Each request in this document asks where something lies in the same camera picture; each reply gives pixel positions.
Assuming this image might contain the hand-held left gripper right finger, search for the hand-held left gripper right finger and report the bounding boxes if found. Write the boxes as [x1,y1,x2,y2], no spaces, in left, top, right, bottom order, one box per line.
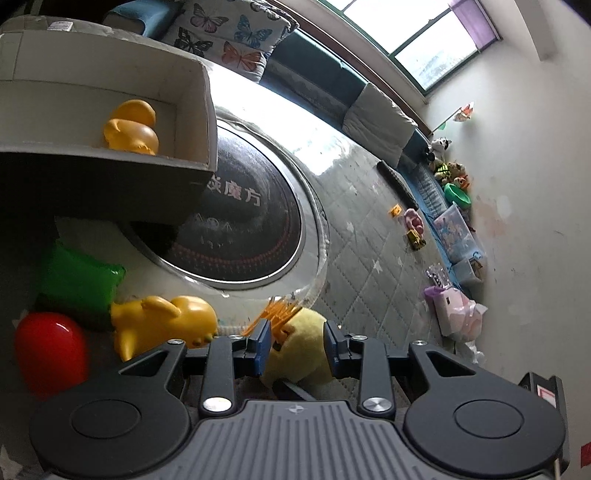
[323,320,479,418]

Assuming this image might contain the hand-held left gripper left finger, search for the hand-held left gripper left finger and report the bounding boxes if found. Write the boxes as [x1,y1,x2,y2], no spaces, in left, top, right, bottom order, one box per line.
[119,320,271,415]

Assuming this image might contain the yellow plush toy orange hair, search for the yellow plush toy orange hair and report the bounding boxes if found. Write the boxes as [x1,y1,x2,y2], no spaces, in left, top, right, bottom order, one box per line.
[247,298,335,387]

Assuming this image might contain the white cardboard storage box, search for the white cardboard storage box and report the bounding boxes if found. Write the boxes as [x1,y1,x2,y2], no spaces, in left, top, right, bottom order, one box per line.
[0,31,219,227]

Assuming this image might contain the grey quilted floor mat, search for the grey quilted floor mat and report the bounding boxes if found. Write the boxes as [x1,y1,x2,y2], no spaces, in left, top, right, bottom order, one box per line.
[316,134,462,370]

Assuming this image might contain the yellow rubber animal toy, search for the yellow rubber animal toy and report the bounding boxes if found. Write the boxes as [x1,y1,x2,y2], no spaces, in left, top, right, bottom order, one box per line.
[110,295,219,363]

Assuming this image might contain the round black heater plate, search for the round black heater plate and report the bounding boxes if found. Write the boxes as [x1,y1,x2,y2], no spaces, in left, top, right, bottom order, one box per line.
[121,117,308,292]

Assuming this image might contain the clear packet of beads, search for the clear packet of beads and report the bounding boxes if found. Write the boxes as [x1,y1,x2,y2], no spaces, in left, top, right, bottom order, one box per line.
[426,265,451,289]

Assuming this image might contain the pink and white bag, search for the pink and white bag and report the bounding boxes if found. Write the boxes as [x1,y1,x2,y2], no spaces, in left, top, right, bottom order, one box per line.
[434,288,489,337]

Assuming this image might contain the white plastic bag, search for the white plastic bag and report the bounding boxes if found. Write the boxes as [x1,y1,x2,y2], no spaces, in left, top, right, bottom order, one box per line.
[455,337,486,366]

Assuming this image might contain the pink plastic toy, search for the pink plastic toy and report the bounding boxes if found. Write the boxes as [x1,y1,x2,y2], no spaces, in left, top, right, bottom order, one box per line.
[403,209,426,236]

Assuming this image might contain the clear printed storage bin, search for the clear printed storage bin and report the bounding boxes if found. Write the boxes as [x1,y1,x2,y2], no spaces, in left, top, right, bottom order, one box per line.
[433,203,476,264]

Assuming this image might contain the green inflated pouch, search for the green inflated pouch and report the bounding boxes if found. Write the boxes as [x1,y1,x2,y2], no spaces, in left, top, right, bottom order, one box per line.
[37,242,126,330]

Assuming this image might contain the green plastic bowl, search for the green plastic bowl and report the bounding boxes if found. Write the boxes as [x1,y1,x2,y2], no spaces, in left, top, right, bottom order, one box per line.
[444,183,472,207]

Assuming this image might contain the red plastic ball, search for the red plastic ball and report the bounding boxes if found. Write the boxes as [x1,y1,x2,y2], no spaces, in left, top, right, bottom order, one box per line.
[14,312,90,400]

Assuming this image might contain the pile of plush toys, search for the pile of plush toys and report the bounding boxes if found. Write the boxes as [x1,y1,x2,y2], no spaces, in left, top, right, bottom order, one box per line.
[429,159,472,190]

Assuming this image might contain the black device with red label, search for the black device with red label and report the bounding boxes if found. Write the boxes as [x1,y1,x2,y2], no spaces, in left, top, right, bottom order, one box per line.
[517,371,566,476]

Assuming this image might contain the black and white plush toy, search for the black and white plush toy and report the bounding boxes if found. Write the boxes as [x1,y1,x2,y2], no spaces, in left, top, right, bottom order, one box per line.
[427,137,452,161]

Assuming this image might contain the grey sofa cushion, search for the grey sofa cushion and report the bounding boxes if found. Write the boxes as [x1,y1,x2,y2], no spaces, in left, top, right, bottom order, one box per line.
[342,83,419,169]

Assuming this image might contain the yellow rubber duck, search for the yellow rubber duck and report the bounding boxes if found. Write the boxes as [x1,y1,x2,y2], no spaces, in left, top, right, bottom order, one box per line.
[102,99,161,157]

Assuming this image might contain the teal sofa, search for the teal sofa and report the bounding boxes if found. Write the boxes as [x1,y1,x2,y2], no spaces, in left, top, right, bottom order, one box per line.
[259,28,432,174]

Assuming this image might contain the butterfly print pillow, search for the butterfly print pillow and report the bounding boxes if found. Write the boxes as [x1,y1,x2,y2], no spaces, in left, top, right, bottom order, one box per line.
[161,0,301,84]

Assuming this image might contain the window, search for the window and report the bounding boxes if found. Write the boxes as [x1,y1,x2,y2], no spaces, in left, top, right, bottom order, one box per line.
[323,0,502,95]

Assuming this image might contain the blue pillow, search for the blue pillow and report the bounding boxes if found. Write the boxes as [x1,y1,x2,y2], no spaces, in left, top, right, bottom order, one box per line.
[102,0,185,38]

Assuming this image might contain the purple curtain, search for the purple curtain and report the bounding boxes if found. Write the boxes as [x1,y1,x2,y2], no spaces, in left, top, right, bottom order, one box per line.
[450,0,502,54]

